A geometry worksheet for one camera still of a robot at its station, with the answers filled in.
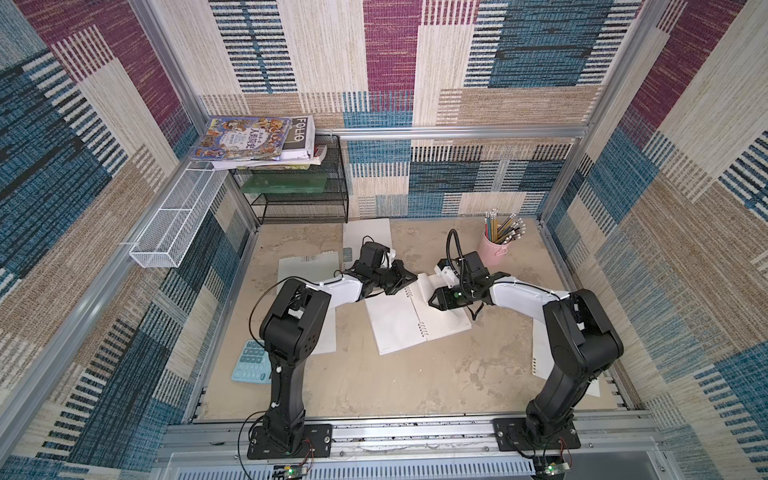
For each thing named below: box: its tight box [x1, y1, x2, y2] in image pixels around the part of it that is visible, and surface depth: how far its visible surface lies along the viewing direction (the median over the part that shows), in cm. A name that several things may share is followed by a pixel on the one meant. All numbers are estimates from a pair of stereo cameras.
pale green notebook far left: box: [277, 251, 340, 284], surface depth 110 cm
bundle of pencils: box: [484, 208, 527, 245], surface depth 103 cm
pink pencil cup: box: [477, 229, 512, 266], surface depth 104 cm
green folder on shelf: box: [240, 173, 327, 194], surface depth 100 cm
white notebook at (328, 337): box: [311, 307, 337, 355], surface depth 91 cm
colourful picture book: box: [189, 116, 292, 161], surface depth 83 cm
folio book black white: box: [280, 115, 316, 161], surface depth 83 cm
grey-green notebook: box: [364, 273, 473, 356], surface depth 93 cm
